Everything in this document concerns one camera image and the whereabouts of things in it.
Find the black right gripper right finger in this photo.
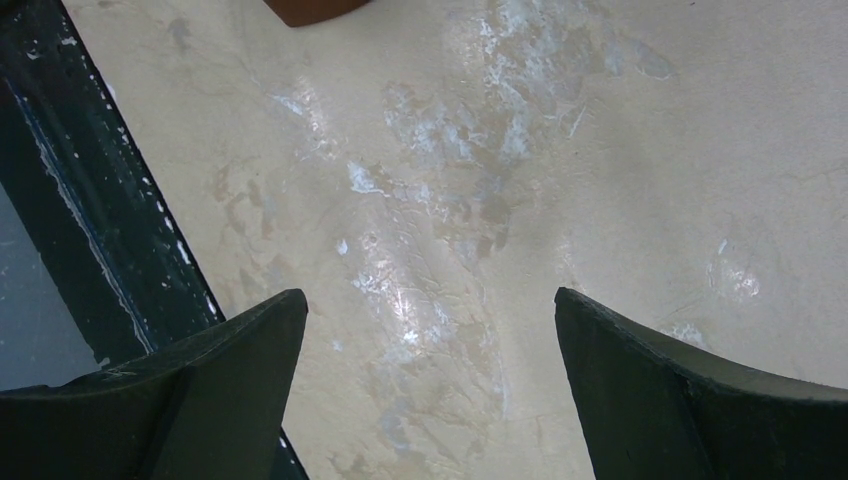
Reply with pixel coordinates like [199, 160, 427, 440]
[555, 287, 847, 479]

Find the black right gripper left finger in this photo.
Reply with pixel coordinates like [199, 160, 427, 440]
[1, 289, 308, 479]

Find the brown wooden metronome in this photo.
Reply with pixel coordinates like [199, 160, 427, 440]
[264, 0, 369, 28]

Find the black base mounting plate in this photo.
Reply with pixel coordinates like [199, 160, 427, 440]
[0, 0, 311, 480]

